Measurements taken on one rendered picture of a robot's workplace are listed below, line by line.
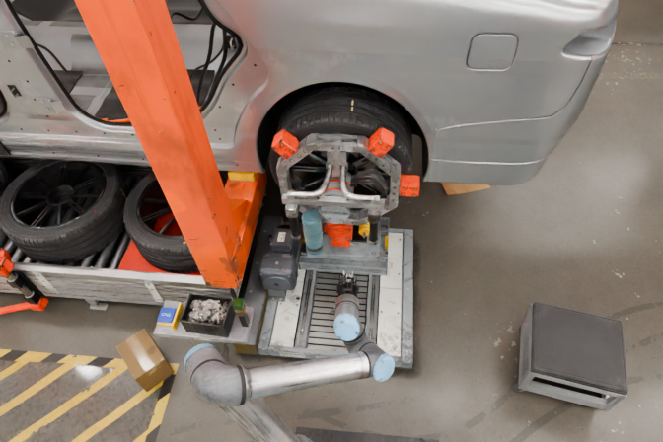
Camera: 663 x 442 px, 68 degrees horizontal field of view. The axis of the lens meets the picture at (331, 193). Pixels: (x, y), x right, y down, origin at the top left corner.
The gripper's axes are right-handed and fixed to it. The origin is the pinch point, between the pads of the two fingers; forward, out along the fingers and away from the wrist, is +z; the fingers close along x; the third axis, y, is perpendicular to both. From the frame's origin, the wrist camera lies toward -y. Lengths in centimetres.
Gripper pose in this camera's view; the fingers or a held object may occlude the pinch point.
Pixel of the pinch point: (348, 277)
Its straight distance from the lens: 213.0
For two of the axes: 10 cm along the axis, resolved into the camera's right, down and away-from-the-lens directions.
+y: -0.1, -9.1, -4.1
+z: 0.5, -4.1, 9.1
